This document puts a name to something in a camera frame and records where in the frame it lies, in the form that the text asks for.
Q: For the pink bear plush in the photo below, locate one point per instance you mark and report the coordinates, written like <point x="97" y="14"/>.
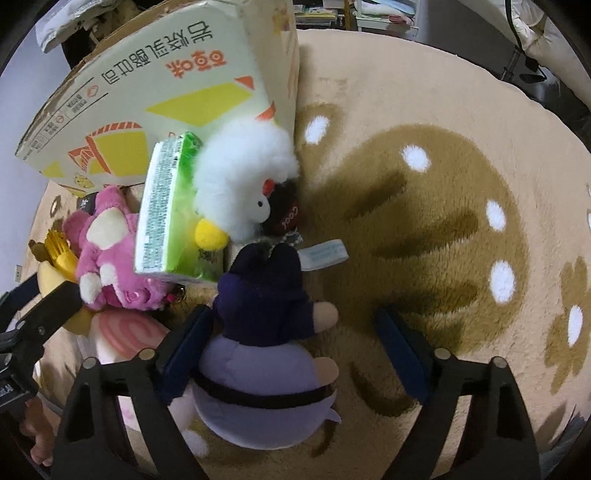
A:
<point x="104" y="243"/>

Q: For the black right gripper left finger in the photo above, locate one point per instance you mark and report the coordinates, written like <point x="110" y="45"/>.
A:
<point x="92" y="441"/>

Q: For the green tissue pack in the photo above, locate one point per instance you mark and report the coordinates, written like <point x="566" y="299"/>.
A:
<point x="165" y="247"/>

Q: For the left hand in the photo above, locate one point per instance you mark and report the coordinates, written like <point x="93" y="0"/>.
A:
<point x="41" y="425"/>

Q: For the beige patterned carpet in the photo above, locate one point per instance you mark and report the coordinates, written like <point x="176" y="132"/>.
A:
<point x="464" y="205"/>

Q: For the yellow plush toy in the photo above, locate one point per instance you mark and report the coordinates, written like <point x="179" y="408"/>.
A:
<point x="56" y="264"/>

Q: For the purple plush doll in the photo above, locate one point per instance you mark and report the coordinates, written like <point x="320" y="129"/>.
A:
<point x="256" y="385"/>

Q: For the cardboard box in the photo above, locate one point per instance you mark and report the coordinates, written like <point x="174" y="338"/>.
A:
<point x="179" y="66"/>

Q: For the white fluffy sheep plush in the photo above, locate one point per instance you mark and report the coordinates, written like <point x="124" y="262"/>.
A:
<point x="234" y="174"/>

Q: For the pink white square plush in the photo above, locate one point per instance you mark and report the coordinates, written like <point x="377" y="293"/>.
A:
<point x="117" y="335"/>

